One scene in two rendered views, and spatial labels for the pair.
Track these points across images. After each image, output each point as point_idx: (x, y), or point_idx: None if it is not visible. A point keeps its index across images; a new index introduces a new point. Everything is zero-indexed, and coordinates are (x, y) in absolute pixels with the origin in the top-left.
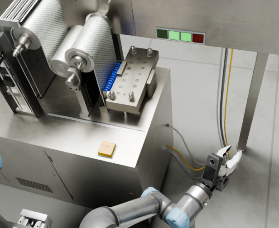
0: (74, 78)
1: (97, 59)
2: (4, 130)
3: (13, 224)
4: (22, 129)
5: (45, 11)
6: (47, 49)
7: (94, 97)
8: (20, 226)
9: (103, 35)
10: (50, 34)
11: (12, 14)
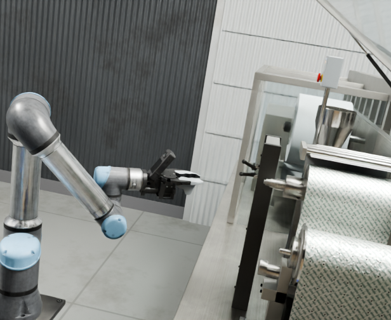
0: (272, 271)
1: (322, 282)
2: (202, 277)
3: (54, 309)
4: (205, 293)
5: (360, 186)
6: (308, 224)
7: None
8: (49, 315)
9: (378, 273)
10: (334, 215)
11: (318, 148)
